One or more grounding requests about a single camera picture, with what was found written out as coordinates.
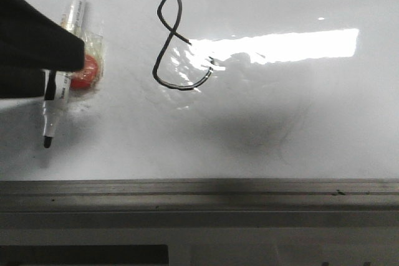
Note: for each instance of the red round magnet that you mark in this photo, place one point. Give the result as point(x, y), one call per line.
point(87, 79)

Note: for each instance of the white black whiteboard marker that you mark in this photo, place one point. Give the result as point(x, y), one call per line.
point(58, 83)

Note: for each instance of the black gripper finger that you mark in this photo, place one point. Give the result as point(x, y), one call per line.
point(30, 39)
point(22, 83)

